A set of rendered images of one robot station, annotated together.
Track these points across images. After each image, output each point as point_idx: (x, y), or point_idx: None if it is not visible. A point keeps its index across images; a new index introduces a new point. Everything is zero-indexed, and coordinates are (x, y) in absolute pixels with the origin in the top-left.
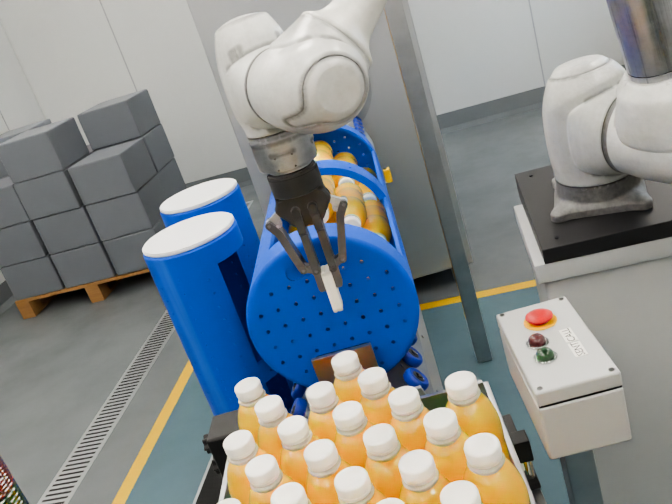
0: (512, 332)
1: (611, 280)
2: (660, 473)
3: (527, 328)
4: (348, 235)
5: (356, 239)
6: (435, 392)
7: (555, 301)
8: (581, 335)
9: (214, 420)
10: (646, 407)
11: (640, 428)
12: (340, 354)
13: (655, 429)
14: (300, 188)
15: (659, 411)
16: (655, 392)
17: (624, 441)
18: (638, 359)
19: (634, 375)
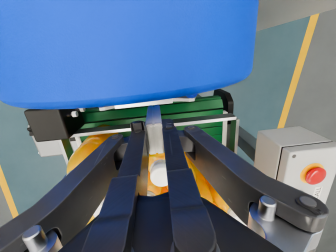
0: (289, 179)
1: None
2: (257, 21)
3: (300, 179)
4: (212, 75)
5: (223, 83)
6: (205, 120)
7: (335, 151)
8: (322, 195)
9: (29, 119)
10: (282, 10)
11: (269, 13)
12: (158, 171)
13: (274, 14)
14: None
15: (285, 12)
16: (294, 8)
17: (257, 14)
18: (309, 0)
19: (296, 3)
